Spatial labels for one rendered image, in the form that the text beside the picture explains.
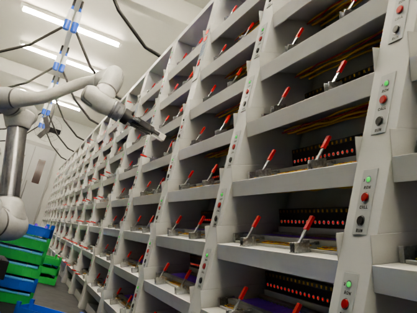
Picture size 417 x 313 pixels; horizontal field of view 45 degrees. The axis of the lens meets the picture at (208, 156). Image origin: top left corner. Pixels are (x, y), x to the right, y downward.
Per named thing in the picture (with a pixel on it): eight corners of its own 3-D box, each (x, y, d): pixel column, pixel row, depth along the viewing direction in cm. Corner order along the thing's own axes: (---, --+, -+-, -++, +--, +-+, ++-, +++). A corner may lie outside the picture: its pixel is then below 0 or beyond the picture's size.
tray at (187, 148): (234, 141, 165) (232, 100, 167) (179, 160, 221) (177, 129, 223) (288, 141, 172) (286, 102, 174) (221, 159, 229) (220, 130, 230)
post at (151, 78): (79, 308, 333) (150, 67, 369) (77, 306, 341) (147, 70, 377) (108, 315, 339) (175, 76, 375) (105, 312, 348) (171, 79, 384)
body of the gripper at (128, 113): (116, 122, 245) (133, 131, 248) (120, 119, 237) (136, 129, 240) (123, 109, 247) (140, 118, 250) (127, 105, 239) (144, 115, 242)
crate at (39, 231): (-1, 226, 287) (4, 213, 289) (-4, 225, 305) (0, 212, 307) (51, 239, 300) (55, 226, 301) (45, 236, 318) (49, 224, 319)
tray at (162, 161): (172, 162, 230) (172, 141, 231) (142, 172, 286) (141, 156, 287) (213, 162, 237) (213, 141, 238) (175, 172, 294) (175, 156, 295)
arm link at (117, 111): (108, 114, 235) (120, 120, 237) (118, 98, 238) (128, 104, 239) (105, 118, 244) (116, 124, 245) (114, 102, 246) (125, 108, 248)
